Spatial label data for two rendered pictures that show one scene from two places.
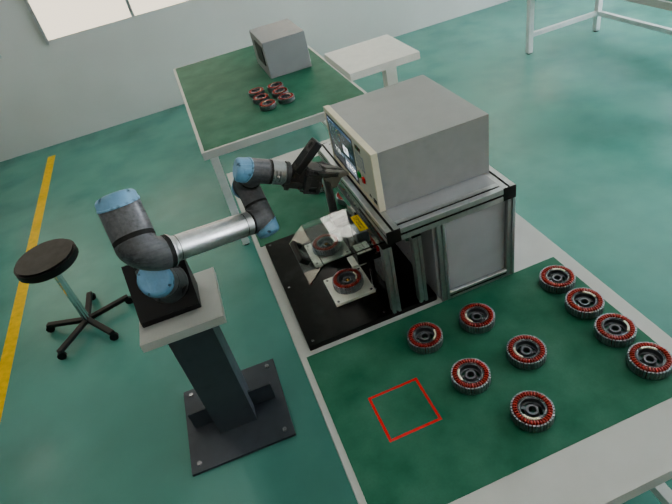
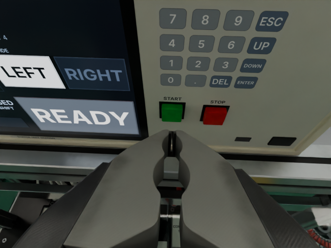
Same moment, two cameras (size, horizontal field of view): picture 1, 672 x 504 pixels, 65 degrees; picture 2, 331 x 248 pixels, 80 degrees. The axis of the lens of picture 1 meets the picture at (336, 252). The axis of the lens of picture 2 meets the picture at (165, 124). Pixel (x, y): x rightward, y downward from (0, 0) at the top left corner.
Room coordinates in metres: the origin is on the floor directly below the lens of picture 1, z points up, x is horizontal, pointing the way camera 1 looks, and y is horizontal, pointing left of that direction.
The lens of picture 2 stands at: (1.47, -0.02, 1.32)
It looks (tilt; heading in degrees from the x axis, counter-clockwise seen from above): 53 degrees down; 283
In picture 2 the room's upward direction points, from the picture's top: 1 degrees clockwise
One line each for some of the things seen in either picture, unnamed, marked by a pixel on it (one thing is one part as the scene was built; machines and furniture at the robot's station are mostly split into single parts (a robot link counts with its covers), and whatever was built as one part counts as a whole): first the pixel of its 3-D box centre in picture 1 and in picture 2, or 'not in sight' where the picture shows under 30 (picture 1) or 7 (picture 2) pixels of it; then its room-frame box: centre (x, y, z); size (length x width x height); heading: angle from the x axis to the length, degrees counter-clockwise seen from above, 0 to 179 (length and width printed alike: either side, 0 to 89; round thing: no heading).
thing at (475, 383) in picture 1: (470, 376); not in sight; (0.93, -0.29, 0.77); 0.11 x 0.11 x 0.04
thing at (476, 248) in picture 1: (475, 249); not in sight; (1.30, -0.45, 0.91); 0.28 x 0.03 x 0.32; 101
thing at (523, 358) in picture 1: (526, 351); not in sight; (0.97, -0.47, 0.77); 0.11 x 0.11 x 0.04
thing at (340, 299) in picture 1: (349, 285); not in sight; (1.43, -0.02, 0.78); 0.15 x 0.15 x 0.01; 11
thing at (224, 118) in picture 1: (269, 126); not in sight; (3.92, 0.27, 0.37); 1.85 x 1.10 x 0.75; 11
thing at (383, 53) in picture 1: (376, 97); not in sight; (2.55, -0.39, 0.98); 0.37 x 0.35 x 0.46; 11
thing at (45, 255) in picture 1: (69, 290); not in sight; (2.54, 1.58, 0.28); 0.54 x 0.49 x 0.56; 101
